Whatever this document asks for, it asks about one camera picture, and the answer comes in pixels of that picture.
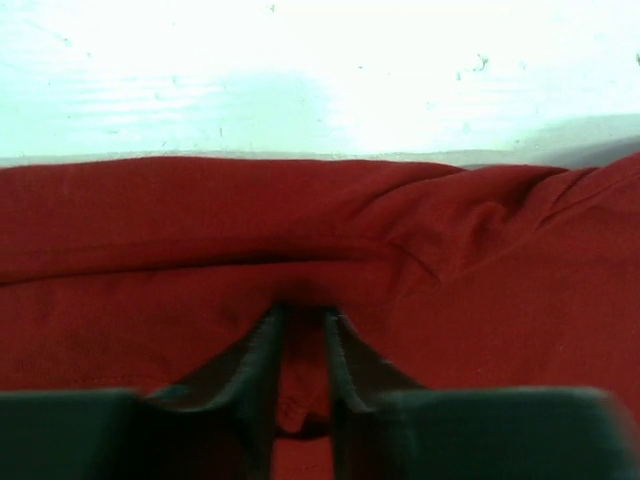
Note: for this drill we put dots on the dark red t shirt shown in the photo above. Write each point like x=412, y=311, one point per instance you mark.
x=133, y=273

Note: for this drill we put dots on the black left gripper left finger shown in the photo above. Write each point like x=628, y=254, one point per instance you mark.
x=217, y=422

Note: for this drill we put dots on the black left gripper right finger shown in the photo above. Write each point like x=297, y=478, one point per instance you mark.
x=385, y=425

